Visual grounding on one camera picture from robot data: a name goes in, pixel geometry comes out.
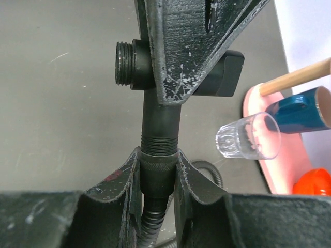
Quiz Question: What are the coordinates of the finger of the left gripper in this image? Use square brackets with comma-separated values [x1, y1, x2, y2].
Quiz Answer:
[134, 0, 271, 107]

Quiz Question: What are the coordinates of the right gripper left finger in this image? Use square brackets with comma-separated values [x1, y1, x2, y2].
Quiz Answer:
[83, 147, 142, 247]

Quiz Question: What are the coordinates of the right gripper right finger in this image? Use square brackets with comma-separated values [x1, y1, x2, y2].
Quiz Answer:
[174, 151, 230, 247]

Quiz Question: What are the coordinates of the black corrugated hose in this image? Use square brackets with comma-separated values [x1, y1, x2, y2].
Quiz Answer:
[138, 152, 224, 248]

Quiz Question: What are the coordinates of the black valve fitting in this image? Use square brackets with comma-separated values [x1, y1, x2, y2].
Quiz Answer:
[115, 40, 245, 157]

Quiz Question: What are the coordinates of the clear plastic cup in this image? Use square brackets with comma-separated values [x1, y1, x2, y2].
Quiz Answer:
[215, 112, 281, 160]

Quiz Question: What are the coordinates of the pink three-tier shelf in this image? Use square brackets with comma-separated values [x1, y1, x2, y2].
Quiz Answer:
[243, 57, 331, 196]

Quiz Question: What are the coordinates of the orange bowl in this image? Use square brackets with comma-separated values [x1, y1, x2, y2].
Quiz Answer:
[292, 168, 330, 196]

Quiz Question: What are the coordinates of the dark blue mug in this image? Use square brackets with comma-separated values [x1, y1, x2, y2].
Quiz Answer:
[265, 86, 330, 134]

